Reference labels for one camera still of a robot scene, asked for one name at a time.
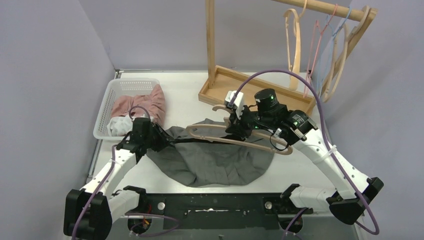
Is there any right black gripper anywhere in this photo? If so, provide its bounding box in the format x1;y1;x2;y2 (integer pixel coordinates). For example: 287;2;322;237
226;102;274;139

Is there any grey pleated skirt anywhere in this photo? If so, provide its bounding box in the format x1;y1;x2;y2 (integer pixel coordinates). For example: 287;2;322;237
146;126;274;187

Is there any wooden hanger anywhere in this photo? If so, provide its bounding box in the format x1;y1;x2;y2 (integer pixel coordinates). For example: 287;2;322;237
320;5;375;103
185;117;293;156
283;0;308;75

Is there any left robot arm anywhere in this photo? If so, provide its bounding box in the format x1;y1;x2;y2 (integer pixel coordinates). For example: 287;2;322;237
63;117;174;240

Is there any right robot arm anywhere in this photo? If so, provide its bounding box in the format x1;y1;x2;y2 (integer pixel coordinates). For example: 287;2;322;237
224;88;384;225

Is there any wooden hanger rack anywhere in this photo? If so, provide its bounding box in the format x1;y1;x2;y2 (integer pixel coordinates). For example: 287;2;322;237
198;0;378;114

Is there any wooden hanger at rack end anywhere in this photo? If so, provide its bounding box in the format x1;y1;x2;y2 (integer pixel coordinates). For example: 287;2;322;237
320;5;375;103

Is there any pink garment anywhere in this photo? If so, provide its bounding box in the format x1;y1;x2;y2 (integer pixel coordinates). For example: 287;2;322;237
110;84;166;126

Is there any white garment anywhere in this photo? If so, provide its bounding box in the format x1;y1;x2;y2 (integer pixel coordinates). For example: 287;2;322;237
106;115;135;137

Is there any white plastic basket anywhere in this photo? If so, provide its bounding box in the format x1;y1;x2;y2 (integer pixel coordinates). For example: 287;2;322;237
92;78;161;141

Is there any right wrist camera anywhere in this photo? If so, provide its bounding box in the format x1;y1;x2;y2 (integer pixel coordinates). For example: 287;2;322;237
224;90;245;119

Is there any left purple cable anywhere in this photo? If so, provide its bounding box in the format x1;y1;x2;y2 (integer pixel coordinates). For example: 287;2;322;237
70;105;181;240

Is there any purple cable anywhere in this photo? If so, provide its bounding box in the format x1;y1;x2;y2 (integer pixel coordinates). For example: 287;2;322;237
228;69;381;240
70;105;181;240

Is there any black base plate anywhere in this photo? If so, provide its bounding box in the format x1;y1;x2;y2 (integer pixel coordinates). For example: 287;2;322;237
112;186;313;236

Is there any blue wire hanger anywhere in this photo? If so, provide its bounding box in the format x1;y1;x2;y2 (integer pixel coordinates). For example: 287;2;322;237
315;6;352;96

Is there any pink wire hanger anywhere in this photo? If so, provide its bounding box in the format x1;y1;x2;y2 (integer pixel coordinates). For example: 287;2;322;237
306;4;339;85

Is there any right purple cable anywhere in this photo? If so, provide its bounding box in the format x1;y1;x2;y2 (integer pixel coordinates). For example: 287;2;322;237
228;69;381;240

